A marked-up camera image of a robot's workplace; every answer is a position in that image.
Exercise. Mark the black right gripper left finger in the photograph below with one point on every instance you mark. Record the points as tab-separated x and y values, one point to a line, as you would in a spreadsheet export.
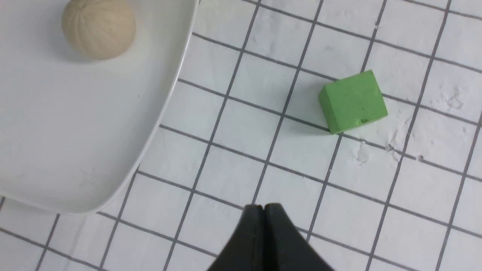
244	250

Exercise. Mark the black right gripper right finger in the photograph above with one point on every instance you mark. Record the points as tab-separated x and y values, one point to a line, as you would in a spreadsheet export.
284	248

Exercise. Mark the beige steamed bun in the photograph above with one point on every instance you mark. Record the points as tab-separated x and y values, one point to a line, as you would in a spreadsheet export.
99	29

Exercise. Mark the white square plate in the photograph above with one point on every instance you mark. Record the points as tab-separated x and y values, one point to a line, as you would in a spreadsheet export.
73	131

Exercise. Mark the checkered white tablecloth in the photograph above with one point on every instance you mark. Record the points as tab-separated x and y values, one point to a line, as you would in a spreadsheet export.
244	126

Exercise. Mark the green cube block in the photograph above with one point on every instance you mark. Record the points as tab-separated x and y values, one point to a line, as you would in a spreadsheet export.
352	102

